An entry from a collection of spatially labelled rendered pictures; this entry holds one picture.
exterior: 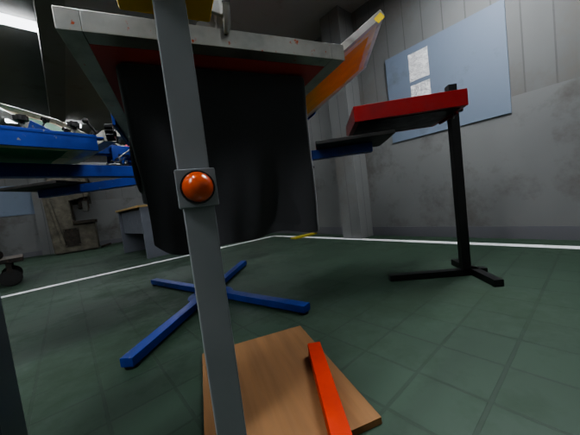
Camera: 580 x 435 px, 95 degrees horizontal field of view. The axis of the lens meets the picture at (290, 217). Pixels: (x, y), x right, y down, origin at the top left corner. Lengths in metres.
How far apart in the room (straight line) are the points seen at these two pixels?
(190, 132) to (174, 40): 0.12
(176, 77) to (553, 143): 3.06
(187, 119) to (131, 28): 0.30
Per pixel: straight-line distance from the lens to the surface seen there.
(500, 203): 3.27
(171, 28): 0.44
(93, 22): 0.67
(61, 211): 8.31
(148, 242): 4.60
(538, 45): 3.38
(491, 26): 3.51
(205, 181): 0.34
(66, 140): 1.46
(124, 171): 1.80
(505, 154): 3.25
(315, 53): 0.75
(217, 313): 0.40
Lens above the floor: 0.62
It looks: 4 degrees down
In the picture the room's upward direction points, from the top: 7 degrees counter-clockwise
